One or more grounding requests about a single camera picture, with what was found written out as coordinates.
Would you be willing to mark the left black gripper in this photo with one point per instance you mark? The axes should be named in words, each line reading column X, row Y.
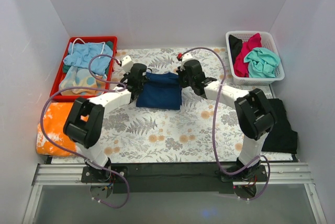
column 132, row 80

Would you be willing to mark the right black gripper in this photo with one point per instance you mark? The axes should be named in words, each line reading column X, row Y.
column 183, row 77

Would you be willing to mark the dark blue t shirt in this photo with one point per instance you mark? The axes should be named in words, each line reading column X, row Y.
column 162, row 91

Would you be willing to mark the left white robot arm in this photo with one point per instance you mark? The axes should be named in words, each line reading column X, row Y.
column 84, row 123

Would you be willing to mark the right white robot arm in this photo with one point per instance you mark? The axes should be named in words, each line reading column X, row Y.
column 256, row 116

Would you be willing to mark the magenta shirt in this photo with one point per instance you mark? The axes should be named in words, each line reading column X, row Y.
column 240, row 67

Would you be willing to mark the black shirt in basket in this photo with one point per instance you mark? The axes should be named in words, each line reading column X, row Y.
column 235, row 45

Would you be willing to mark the light blue garment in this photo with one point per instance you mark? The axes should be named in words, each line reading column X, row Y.
column 83, row 57

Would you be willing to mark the yellow blue patterned garment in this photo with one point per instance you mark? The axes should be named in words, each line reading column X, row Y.
column 81, row 79

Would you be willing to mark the dark green garment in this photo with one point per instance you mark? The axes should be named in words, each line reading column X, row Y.
column 111, row 46

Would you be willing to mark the teal shirt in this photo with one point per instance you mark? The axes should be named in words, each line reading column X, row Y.
column 262, row 63

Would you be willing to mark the white plastic basket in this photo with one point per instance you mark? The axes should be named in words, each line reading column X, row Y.
column 268, row 42

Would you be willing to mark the orange tie-dye folded shirt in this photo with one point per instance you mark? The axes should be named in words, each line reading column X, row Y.
column 53, row 121

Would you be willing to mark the black folded shirt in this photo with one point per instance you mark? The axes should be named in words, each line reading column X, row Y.
column 282, row 138

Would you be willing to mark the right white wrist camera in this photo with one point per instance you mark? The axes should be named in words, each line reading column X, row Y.
column 183, row 58

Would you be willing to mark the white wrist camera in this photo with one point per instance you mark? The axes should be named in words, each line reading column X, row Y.
column 126, row 63
column 183, row 58

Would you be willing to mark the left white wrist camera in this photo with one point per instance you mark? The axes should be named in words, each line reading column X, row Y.
column 126, row 63

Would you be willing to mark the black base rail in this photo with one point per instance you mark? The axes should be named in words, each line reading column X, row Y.
column 175, row 177

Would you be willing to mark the aluminium frame rail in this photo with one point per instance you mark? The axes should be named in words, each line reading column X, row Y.
column 266, row 174

